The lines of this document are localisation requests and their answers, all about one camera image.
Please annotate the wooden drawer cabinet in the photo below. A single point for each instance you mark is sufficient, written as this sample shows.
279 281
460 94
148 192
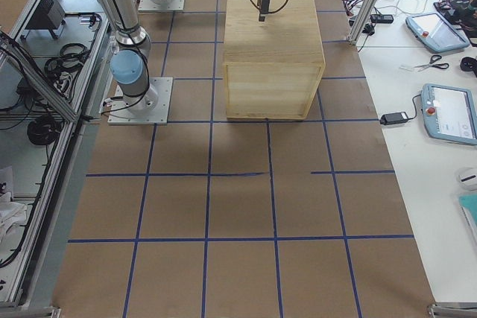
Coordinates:
272 69

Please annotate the black control box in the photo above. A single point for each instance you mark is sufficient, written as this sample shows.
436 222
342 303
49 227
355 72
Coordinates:
49 15

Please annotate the black power adapter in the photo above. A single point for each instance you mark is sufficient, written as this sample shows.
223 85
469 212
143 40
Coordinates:
393 118

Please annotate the black handled scissors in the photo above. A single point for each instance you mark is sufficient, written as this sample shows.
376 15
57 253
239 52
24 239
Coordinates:
434 62

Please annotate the near blue teach pendant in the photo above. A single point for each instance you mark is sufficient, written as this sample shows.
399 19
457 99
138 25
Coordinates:
449 113

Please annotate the aluminium frame post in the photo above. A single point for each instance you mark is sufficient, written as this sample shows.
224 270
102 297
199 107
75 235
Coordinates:
367 1

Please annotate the far blue teach pendant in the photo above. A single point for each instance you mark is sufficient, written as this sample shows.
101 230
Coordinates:
436 33

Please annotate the aluminium side frame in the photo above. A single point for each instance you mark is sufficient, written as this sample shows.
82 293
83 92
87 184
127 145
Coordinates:
46 85

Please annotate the blue teach pendant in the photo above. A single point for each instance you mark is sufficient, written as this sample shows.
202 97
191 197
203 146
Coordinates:
449 113
436 33

